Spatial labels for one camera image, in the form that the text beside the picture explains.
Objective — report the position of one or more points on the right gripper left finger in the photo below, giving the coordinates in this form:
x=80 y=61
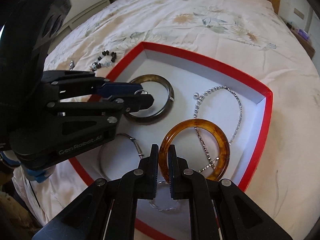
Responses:
x=106 y=209

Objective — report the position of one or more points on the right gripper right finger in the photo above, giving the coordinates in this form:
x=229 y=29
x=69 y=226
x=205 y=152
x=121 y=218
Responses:
x=219 y=209

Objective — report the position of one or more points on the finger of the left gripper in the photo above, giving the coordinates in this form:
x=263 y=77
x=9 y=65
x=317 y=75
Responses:
x=117 y=88
x=120 y=104

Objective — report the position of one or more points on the silver wristwatch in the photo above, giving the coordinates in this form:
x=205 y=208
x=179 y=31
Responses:
x=71 y=65

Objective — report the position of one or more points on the silver metal bangle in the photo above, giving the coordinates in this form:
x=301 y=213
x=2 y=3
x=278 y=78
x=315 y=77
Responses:
x=119 y=156

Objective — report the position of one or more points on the dark tortoise bangle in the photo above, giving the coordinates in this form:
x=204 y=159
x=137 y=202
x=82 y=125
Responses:
x=163 y=95

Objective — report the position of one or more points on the amber orange bangle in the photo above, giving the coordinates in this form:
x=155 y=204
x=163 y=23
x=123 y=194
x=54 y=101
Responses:
x=201 y=142

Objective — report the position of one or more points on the red jewelry box tray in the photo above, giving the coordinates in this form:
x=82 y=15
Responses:
x=190 y=72

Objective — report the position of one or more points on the blue white gloved left hand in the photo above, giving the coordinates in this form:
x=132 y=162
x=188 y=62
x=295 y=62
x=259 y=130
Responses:
x=10 y=160

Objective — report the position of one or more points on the floral beige bed quilt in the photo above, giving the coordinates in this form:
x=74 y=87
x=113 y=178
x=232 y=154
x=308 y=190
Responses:
x=246 y=35

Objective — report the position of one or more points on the wooden nightstand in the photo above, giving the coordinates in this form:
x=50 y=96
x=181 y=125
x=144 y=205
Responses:
x=307 y=45

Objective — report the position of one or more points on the purple item on nightstand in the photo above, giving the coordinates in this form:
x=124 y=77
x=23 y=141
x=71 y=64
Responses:
x=303 y=34

